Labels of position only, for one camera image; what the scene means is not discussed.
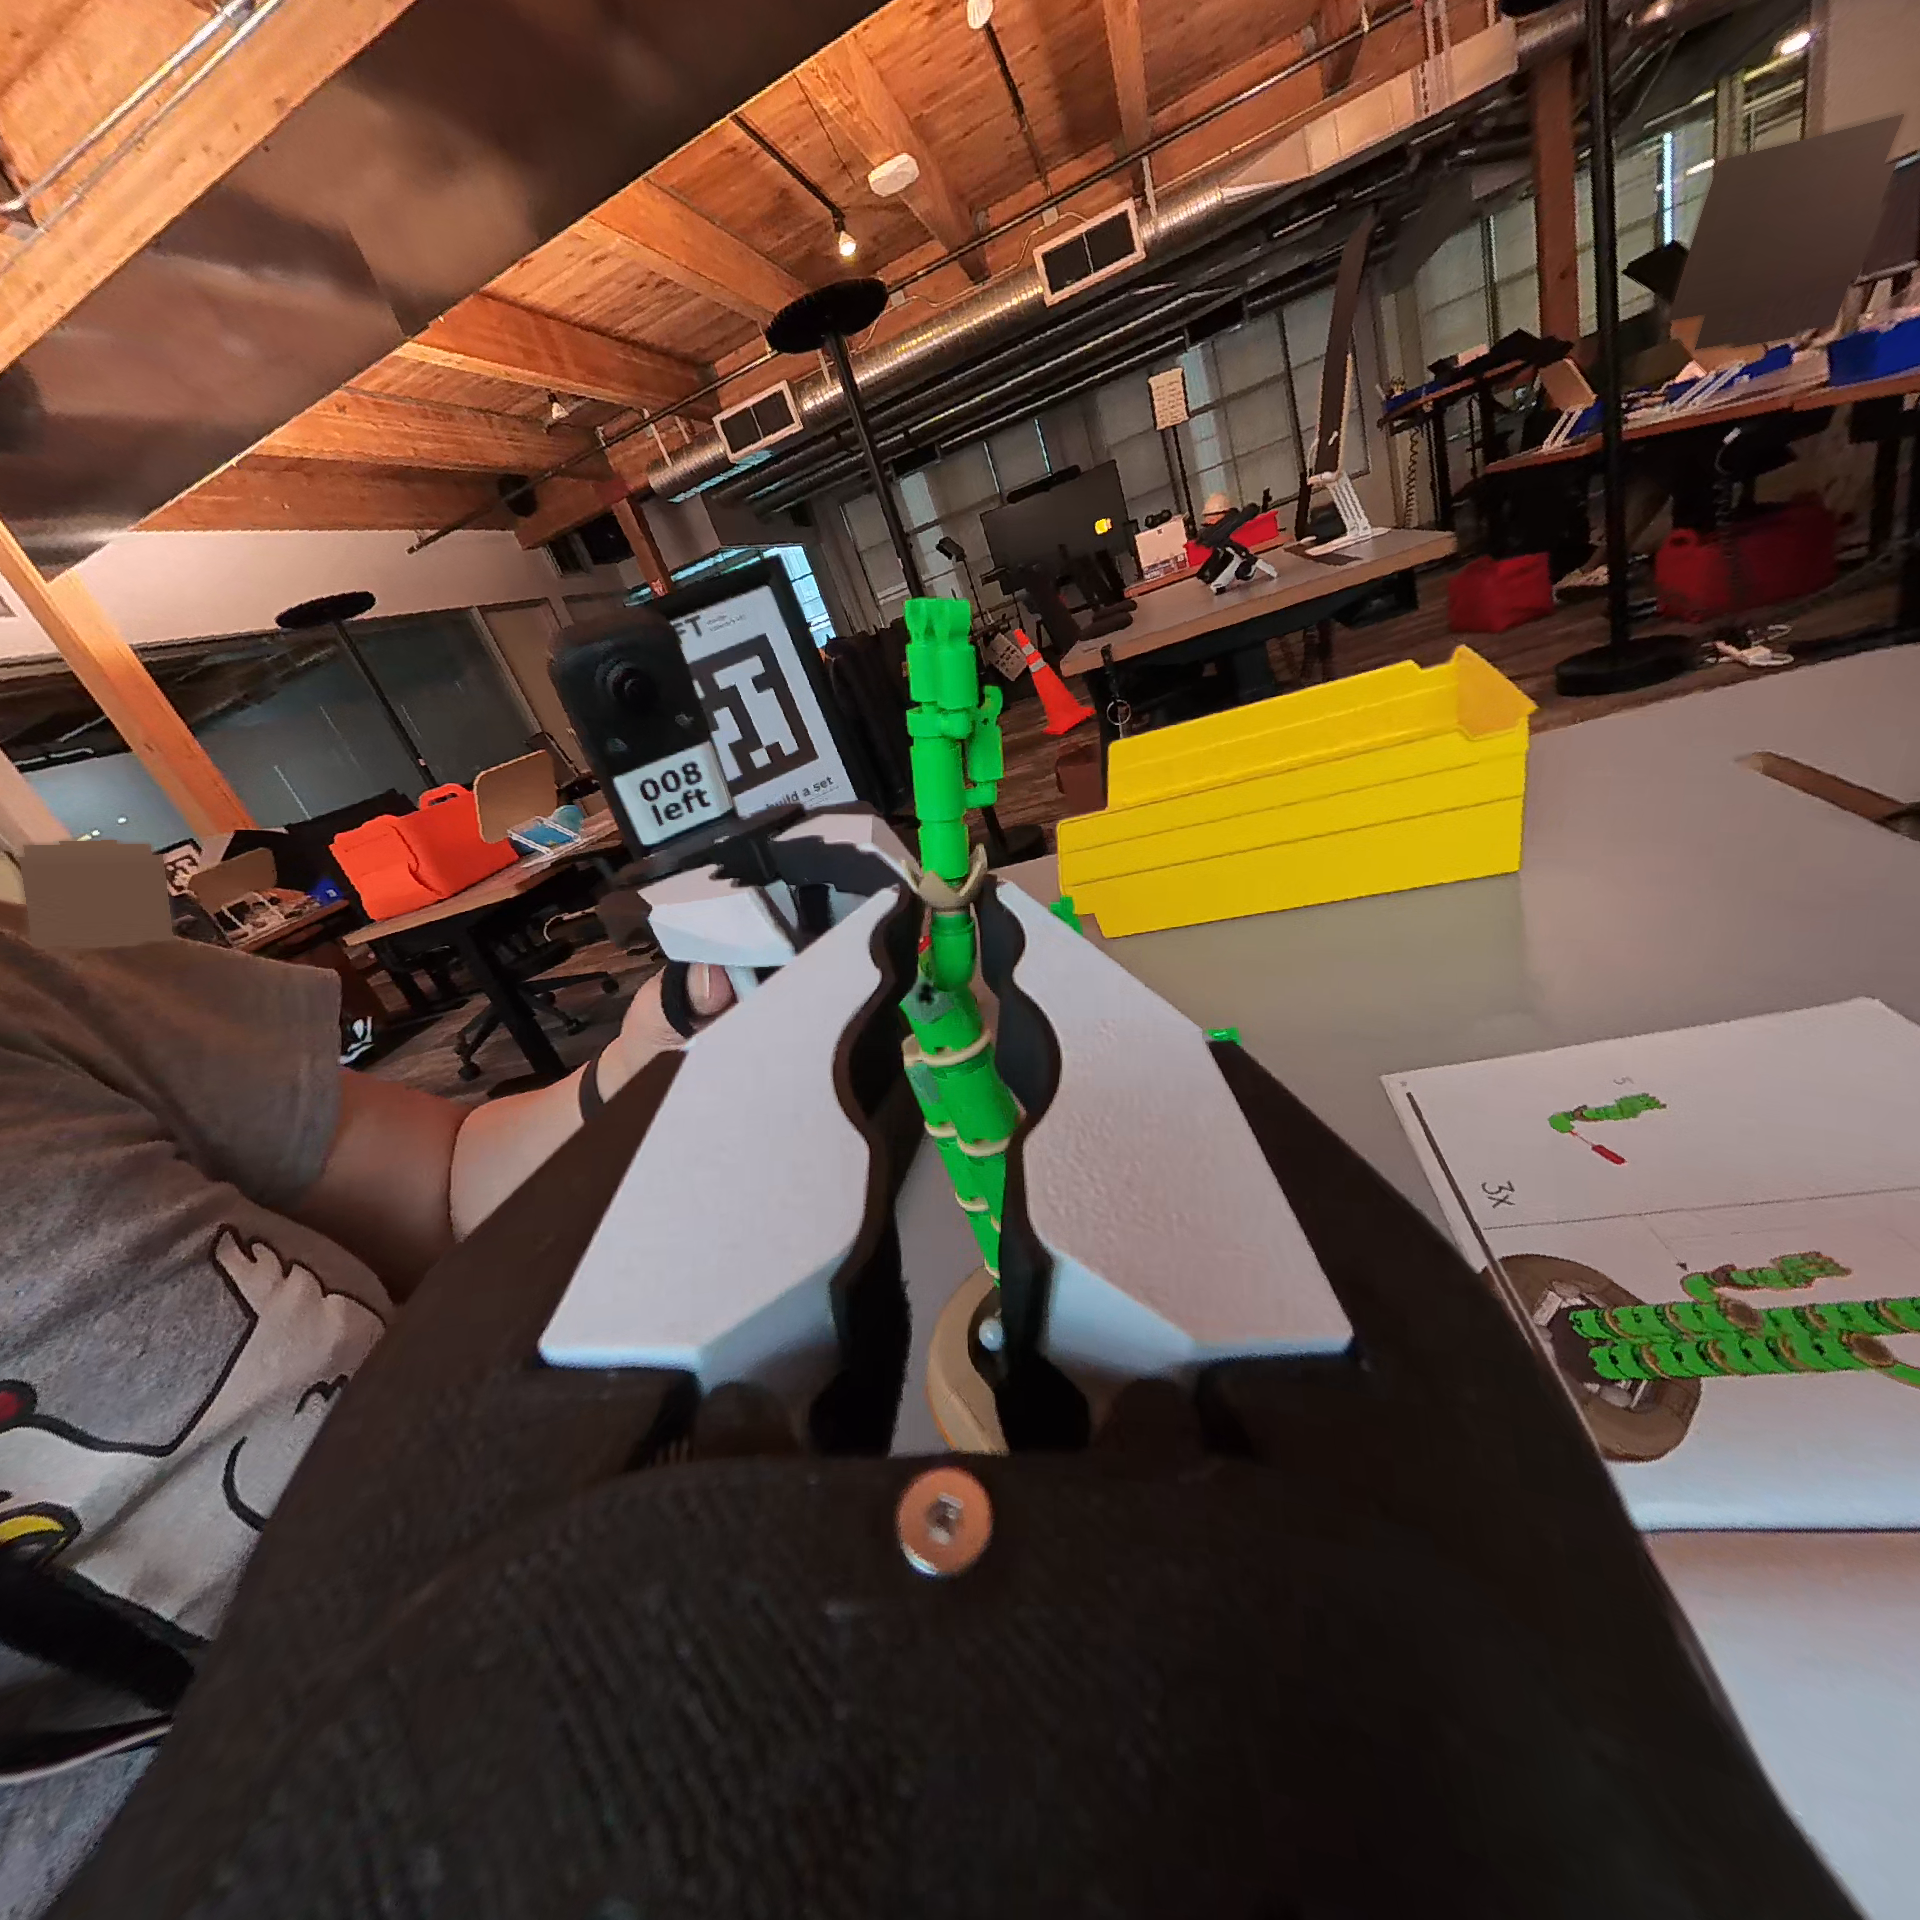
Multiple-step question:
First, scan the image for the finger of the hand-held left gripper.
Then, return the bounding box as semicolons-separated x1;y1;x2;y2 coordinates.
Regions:
771;806;922;905
637;877;800;971

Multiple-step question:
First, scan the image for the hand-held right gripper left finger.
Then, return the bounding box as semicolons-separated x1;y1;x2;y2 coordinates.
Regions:
534;887;924;1449

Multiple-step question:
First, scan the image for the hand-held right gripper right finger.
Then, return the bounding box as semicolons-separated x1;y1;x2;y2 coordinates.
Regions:
975;879;1355;1448

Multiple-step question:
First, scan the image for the green lego bamboo plant model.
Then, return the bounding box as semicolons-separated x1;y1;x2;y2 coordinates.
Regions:
899;594;1057;1460

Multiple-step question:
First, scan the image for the person's left forearm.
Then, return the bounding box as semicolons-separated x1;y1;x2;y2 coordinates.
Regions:
323;1041;663;1299

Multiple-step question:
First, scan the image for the lego instruction booklet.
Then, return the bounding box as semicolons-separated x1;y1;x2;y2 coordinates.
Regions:
1382;998;1920;1534

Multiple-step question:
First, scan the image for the person's left hand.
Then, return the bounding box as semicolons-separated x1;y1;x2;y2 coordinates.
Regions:
612;959;741;1093

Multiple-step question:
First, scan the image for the black office chair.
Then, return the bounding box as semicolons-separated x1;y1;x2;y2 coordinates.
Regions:
453;898;620;1086

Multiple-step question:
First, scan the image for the dark office desk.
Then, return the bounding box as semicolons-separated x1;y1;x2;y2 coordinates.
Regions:
342;841;632;1086

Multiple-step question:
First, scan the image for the orange bag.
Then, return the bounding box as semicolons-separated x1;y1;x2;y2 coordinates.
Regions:
325;783;522;922

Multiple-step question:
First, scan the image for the orange traffic cone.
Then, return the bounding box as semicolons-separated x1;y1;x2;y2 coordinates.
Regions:
1011;626;1098;737

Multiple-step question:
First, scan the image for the white air vent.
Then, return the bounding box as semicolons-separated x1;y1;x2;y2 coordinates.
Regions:
713;384;806;460
1032;199;1145;309

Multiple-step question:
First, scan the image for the black computer monitor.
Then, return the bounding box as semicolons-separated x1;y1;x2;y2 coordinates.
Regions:
981;460;1131;578

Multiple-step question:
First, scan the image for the stack of yellow plastic bins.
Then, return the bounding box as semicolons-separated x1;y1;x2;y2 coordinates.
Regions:
1056;648;1542;942

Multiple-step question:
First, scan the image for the grey work table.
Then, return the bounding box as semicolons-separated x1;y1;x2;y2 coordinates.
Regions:
1057;527;1458;682

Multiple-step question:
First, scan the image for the person in grey shirt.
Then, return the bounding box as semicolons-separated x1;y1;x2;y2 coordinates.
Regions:
0;928;397;1787

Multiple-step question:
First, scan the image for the white stand with black board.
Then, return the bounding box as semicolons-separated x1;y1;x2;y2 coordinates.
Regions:
1293;209;1383;555

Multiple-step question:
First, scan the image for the small red bag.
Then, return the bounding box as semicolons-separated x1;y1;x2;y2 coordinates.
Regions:
1445;548;1556;636

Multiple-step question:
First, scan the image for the brown cardboard piece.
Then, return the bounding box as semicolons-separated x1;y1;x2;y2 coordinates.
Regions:
1737;753;1920;841

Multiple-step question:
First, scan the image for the large red bag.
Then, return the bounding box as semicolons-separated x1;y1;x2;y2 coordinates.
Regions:
1657;499;1852;626

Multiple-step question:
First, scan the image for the grey display board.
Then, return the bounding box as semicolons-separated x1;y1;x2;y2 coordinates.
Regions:
1667;119;1910;355

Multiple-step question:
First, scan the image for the silver air duct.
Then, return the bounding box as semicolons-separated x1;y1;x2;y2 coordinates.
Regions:
645;180;1357;503

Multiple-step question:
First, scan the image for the black shoulder strap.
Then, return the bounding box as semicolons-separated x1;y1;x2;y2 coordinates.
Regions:
0;1561;200;1714

